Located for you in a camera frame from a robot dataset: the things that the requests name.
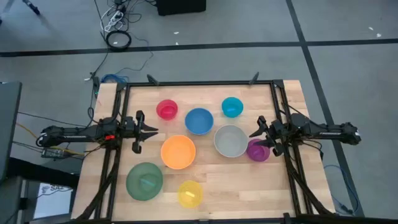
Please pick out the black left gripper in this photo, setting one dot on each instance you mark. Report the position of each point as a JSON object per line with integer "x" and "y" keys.
{"x": 138, "y": 132}

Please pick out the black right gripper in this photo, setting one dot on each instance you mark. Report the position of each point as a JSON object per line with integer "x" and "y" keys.
{"x": 275, "y": 133}

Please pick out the purple plastic bowl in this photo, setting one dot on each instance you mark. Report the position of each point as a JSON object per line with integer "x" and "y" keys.
{"x": 258, "y": 154}

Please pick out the grey plastic bowl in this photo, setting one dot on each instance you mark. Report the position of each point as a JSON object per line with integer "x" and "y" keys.
{"x": 230, "y": 141}

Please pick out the orange plastic bowl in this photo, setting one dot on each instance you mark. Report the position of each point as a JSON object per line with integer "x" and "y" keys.
{"x": 178, "y": 152}

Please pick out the teal plastic bowl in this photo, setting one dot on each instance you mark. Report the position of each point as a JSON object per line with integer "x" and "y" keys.
{"x": 232, "y": 107}

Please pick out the green plastic bowl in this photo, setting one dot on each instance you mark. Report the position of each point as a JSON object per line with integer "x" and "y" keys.
{"x": 144, "y": 182}

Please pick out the blue plastic bowl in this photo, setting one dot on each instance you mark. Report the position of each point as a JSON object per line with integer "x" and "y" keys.
{"x": 199, "y": 121}

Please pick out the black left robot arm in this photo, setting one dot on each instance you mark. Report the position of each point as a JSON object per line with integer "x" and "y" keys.
{"x": 77, "y": 132}

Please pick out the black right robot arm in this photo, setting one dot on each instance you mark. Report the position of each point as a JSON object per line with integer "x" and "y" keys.
{"x": 326, "y": 132}

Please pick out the red plastic bowl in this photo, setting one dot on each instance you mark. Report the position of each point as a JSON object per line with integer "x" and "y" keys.
{"x": 167, "y": 109}

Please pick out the small black device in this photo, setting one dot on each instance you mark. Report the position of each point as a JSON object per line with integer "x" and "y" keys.
{"x": 95, "y": 82}

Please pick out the yellow plastic bowl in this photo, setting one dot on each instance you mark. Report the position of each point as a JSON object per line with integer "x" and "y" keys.
{"x": 190, "y": 194}

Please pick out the black power adapter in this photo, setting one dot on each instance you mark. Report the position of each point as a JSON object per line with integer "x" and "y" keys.
{"x": 51, "y": 153}

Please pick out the white power strip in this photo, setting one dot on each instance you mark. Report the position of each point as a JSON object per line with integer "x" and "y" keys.
{"x": 115, "y": 15}

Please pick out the white printed sheet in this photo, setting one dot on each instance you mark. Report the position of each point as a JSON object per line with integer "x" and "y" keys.
{"x": 51, "y": 205}

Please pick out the black box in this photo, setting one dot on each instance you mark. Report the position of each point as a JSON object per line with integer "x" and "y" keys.
{"x": 180, "y": 6}

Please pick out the black stand leg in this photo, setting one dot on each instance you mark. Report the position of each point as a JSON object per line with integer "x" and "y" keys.
{"x": 32, "y": 7}

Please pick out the black frame clamp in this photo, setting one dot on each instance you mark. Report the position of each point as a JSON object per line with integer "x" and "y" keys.
{"x": 153, "y": 80}
{"x": 255, "y": 78}

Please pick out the black aluminium table frame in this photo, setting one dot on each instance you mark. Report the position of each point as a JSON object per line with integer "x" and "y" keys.
{"x": 202, "y": 83}

